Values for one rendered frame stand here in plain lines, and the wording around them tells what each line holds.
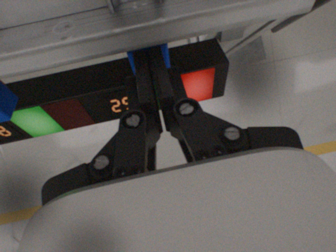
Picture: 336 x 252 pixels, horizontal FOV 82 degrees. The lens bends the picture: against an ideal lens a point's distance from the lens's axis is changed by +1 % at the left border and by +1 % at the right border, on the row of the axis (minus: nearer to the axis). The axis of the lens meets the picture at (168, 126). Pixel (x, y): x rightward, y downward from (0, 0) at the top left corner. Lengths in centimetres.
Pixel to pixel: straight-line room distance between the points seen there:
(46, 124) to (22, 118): 2
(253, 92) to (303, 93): 22
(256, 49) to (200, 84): 76
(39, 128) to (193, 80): 14
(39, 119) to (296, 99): 95
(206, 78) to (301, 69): 87
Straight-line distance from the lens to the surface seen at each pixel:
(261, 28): 26
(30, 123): 20
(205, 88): 17
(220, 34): 18
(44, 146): 98
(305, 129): 105
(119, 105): 17
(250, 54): 91
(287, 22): 25
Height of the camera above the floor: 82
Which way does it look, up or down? 82 degrees down
